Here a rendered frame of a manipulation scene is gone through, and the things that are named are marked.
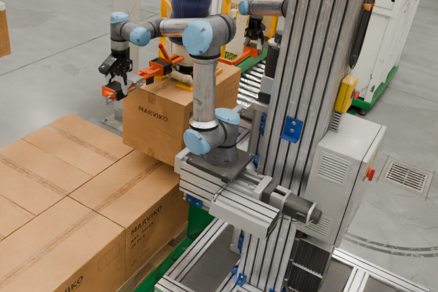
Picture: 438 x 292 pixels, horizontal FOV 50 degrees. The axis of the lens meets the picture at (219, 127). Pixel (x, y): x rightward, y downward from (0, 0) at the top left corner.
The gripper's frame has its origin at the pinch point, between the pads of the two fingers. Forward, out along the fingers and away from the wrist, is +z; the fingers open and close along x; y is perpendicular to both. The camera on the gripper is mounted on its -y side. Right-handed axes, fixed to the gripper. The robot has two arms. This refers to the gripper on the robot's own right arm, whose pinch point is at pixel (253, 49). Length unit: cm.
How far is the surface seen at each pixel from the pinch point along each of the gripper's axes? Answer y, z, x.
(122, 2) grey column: -37, 12, -126
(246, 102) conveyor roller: -57, 68, -23
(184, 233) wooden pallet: 47, 114, -8
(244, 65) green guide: -95, 59, -47
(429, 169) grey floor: -146, 122, 117
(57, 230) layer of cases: 123, 65, -34
